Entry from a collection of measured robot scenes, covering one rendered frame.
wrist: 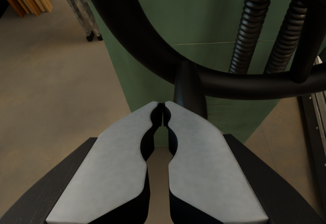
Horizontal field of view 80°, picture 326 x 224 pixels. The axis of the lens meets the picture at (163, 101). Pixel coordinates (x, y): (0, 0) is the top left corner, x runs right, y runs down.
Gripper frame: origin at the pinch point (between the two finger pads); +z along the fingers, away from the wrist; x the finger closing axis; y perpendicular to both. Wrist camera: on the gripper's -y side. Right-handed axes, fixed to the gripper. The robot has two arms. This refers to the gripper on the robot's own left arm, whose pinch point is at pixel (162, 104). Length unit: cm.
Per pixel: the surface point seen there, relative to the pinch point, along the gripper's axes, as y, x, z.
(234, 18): -2.5, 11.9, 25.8
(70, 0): -8, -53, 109
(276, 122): 48, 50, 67
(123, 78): 10.5, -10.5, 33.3
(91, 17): 2, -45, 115
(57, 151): 54, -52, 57
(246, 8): -4.7, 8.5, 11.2
